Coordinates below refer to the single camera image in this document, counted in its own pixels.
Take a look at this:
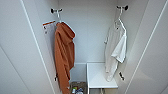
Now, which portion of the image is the white wardrobe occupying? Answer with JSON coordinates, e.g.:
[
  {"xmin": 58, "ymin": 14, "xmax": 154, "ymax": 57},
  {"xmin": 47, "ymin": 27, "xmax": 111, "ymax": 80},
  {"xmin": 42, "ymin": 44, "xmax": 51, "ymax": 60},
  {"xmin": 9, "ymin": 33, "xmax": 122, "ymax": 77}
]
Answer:
[{"xmin": 19, "ymin": 0, "xmax": 151, "ymax": 94}]

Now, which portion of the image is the orange hoodie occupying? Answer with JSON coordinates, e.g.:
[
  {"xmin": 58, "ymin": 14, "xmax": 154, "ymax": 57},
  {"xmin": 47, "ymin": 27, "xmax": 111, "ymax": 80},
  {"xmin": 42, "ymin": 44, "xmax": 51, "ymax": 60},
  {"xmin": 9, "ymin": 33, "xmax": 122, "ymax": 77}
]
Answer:
[{"xmin": 53, "ymin": 21, "xmax": 77, "ymax": 94}]

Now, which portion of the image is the white t-shirt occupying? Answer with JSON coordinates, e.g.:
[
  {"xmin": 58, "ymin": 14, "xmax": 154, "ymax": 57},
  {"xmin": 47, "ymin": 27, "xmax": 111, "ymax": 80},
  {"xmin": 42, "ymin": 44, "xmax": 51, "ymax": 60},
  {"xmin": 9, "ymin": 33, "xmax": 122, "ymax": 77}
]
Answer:
[{"xmin": 103, "ymin": 22, "xmax": 128, "ymax": 83}]

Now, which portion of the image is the brown storage basket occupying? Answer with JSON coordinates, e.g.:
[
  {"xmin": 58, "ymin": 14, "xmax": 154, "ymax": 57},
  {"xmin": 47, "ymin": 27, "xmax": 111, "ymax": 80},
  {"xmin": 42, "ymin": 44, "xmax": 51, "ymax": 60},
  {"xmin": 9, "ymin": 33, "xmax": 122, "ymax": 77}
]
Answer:
[{"xmin": 68, "ymin": 80, "xmax": 88, "ymax": 94}]

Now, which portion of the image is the dark door hinge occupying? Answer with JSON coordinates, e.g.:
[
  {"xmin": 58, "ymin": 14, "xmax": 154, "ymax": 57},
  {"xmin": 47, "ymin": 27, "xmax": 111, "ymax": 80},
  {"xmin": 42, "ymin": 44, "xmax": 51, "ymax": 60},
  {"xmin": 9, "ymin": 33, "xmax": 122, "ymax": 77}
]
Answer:
[
  {"xmin": 54, "ymin": 74, "xmax": 59, "ymax": 82},
  {"xmin": 118, "ymin": 71, "xmax": 126, "ymax": 81}
]

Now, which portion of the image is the small green item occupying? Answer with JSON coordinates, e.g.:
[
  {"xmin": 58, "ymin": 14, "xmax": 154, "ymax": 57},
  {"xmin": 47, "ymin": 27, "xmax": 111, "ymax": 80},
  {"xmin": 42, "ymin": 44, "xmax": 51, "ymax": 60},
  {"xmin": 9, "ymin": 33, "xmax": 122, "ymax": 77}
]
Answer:
[{"xmin": 71, "ymin": 87, "xmax": 78, "ymax": 94}]

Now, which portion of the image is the black wall hook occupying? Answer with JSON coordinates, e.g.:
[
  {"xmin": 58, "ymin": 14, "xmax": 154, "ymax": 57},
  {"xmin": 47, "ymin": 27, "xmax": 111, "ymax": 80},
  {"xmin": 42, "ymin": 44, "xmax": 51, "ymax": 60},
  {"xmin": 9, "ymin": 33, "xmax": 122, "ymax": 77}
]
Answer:
[
  {"xmin": 116, "ymin": 4, "xmax": 129, "ymax": 12},
  {"xmin": 50, "ymin": 8, "xmax": 63, "ymax": 14}
]

